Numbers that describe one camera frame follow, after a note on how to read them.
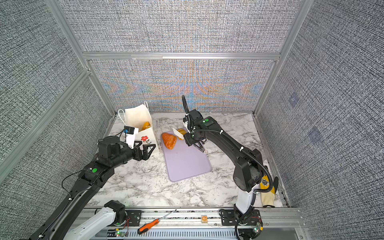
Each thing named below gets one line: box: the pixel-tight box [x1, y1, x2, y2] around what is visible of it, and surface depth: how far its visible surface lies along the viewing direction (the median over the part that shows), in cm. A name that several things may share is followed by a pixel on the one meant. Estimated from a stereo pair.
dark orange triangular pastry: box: [161, 132, 177, 150], surface depth 102 cm
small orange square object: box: [201, 215, 208, 223], surface depth 74 cm
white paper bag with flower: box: [118, 101, 156, 147], surface depth 92 cm
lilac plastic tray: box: [162, 137, 212, 182], surface depth 96 cm
